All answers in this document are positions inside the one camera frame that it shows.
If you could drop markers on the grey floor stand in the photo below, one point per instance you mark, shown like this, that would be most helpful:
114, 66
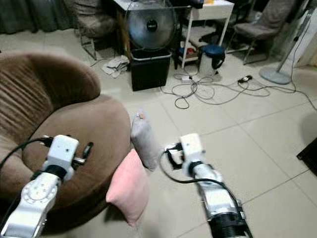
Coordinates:
276, 75

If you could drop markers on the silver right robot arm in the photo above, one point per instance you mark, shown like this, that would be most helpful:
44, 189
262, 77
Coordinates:
220, 198

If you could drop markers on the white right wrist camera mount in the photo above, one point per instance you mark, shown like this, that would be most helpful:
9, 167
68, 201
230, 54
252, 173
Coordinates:
192, 148

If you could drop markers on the round dark fan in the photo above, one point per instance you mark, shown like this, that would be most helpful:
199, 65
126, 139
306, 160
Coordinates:
150, 27

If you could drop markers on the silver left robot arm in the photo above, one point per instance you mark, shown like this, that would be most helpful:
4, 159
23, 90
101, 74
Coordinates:
32, 203

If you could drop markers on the brown round sofa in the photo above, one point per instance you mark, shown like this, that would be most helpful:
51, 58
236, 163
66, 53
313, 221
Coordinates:
79, 119

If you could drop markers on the white power strip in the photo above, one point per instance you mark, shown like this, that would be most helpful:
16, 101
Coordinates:
186, 77

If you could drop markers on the plain grey chair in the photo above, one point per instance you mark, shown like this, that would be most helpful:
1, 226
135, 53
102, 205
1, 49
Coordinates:
270, 20

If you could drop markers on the crumpled white cloth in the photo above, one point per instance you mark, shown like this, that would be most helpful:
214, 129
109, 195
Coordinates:
116, 66

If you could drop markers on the black bin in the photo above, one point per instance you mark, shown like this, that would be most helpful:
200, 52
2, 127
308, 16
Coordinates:
150, 72

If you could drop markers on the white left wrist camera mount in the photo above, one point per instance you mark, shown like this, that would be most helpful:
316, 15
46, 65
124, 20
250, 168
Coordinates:
62, 151

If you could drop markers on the black power adapter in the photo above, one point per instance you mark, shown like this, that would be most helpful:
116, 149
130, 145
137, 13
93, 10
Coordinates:
245, 78

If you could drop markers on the grey patterned chair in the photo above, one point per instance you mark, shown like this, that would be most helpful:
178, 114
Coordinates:
93, 22

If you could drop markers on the grey pillow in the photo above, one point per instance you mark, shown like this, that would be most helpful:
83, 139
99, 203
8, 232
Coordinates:
146, 141

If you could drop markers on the dark furniture corner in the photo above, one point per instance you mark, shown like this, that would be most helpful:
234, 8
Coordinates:
309, 156

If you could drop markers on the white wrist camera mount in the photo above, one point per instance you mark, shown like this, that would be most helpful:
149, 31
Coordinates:
192, 148
62, 151

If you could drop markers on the white kettle with blue lid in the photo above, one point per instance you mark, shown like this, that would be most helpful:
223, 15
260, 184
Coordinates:
211, 59

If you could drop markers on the pink pillow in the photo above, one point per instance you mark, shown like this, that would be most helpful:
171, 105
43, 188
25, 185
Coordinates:
129, 188

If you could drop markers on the white table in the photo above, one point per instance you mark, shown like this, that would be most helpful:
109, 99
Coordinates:
210, 9

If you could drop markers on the grey curtain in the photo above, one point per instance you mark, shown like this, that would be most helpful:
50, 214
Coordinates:
34, 14

